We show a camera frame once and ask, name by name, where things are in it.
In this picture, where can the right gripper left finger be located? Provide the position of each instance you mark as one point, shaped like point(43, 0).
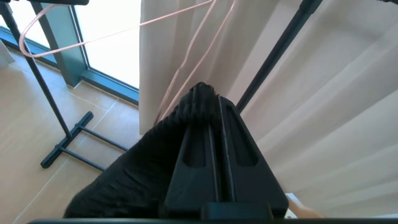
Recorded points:
point(189, 186)

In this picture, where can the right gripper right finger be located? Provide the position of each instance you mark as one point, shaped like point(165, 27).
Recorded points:
point(255, 186)

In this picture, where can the black shorts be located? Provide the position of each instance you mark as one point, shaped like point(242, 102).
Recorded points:
point(140, 180)

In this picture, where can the black clothes rack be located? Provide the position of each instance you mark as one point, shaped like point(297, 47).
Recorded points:
point(280, 46)

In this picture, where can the beige curtain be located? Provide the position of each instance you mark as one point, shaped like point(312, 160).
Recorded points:
point(311, 109)
point(4, 56)

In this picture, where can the window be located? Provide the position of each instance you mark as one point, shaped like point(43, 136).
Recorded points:
point(68, 46)

